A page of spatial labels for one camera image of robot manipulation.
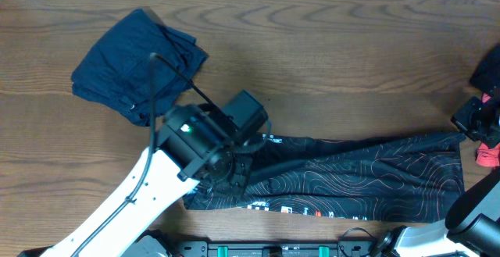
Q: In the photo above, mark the red cloth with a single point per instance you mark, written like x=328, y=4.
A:
x=488, y=152

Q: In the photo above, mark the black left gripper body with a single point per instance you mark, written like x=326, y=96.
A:
x=228, y=173

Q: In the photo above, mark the black fabric at right edge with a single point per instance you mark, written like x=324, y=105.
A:
x=486, y=76

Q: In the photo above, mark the folded dark blue garment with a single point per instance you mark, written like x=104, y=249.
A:
x=137, y=56

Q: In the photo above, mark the black orange patterned sports jersey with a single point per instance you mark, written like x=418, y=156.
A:
x=393, y=179

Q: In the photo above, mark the black aluminium mounting rail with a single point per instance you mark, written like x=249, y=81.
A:
x=238, y=249

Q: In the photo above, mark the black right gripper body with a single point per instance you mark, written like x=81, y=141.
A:
x=479, y=122

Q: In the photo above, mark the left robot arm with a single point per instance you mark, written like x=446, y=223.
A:
x=197, y=146

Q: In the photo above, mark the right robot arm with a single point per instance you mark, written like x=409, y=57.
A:
x=471, y=227

